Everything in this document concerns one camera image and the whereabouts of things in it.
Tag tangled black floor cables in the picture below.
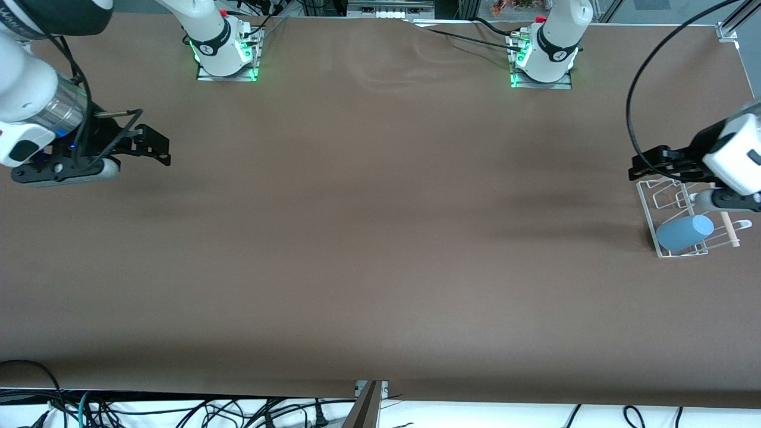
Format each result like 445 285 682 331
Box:
89 397 337 428

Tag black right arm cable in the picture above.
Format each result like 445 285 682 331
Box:
42 33 144 162

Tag thin black table cable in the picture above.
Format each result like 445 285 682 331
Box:
416 23 527 52

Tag thick black looped cable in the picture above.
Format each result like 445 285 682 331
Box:
0 359 63 414

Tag orange background object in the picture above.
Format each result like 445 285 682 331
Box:
491 0 537 16

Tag white wire cup rack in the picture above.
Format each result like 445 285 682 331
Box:
636 177 753 260

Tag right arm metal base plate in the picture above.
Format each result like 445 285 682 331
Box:
196 25 263 82

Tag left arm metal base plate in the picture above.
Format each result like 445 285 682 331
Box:
510 31 574 90

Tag teal cable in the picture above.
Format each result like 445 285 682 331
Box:
78 391 97 428

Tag brown table cover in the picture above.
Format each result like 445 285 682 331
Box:
0 11 761 410

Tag aluminium frame profile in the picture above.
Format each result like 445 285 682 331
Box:
716 0 761 43

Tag thick black table cable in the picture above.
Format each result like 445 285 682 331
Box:
470 16 527 39

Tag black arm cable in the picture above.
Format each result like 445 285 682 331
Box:
625 0 729 174
42 33 144 162

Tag wooden rack rod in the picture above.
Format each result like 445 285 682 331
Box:
721 211 740 249

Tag white power strip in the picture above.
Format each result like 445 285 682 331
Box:
348 2 435 20

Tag blue plastic cup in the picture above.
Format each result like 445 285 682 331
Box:
656 215 715 253

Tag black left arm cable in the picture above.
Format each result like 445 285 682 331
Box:
625 0 729 174

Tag metal frame post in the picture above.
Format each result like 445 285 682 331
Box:
342 380 388 428

